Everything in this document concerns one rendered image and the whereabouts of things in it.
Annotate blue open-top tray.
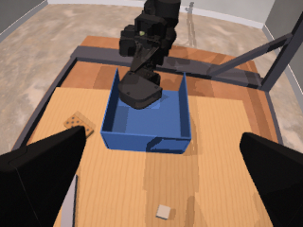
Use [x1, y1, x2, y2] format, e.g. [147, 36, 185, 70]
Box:
[100, 68, 191, 154]

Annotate light grey flat bar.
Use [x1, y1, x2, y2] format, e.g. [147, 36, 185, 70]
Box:
[61, 174, 78, 227]

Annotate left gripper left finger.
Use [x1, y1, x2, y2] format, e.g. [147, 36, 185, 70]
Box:
[0, 126, 86, 227]

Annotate orange domino tile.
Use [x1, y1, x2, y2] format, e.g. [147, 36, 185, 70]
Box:
[63, 114, 94, 138]

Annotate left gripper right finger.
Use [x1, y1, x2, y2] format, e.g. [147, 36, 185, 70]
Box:
[240, 132, 303, 227]

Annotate small beige cube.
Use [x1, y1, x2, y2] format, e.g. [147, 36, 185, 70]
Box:
[155, 204, 170, 220]

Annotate light orange flat board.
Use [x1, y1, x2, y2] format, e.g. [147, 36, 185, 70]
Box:
[30, 87, 273, 227]

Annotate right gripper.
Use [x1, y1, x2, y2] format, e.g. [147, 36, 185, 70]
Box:
[130, 14, 171, 86]

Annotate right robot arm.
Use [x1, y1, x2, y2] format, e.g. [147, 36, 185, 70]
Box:
[119, 0, 181, 57]

